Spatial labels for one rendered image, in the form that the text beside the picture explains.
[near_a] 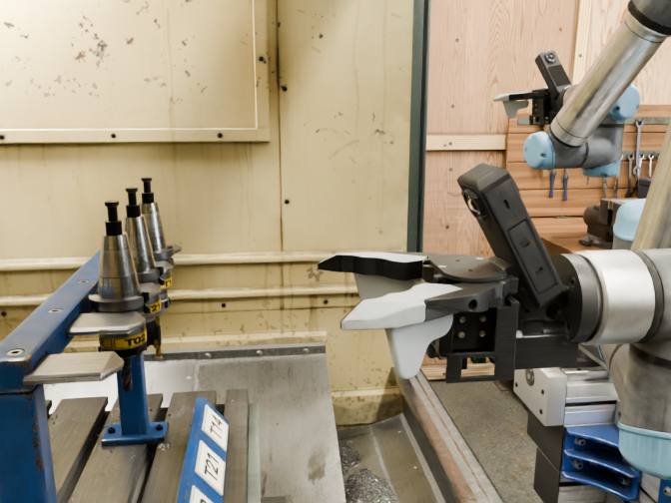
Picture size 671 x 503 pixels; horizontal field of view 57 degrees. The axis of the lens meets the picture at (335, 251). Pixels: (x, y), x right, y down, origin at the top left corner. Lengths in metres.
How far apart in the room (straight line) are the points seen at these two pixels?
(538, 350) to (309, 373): 0.99
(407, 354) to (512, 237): 0.11
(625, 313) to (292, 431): 0.95
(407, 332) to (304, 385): 1.02
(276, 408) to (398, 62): 0.80
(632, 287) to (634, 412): 0.13
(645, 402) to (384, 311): 0.26
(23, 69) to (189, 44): 0.34
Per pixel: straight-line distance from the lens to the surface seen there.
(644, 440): 0.60
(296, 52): 1.39
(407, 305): 0.41
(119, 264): 0.70
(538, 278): 0.48
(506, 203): 0.46
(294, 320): 1.47
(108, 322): 0.67
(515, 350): 0.50
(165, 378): 1.47
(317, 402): 1.40
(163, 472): 1.01
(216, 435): 1.01
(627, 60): 1.20
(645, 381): 0.58
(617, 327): 0.51
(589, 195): 3.33
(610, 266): 0.51
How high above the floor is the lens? 1.43
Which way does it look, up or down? 13 degrees down
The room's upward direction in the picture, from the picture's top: straight up
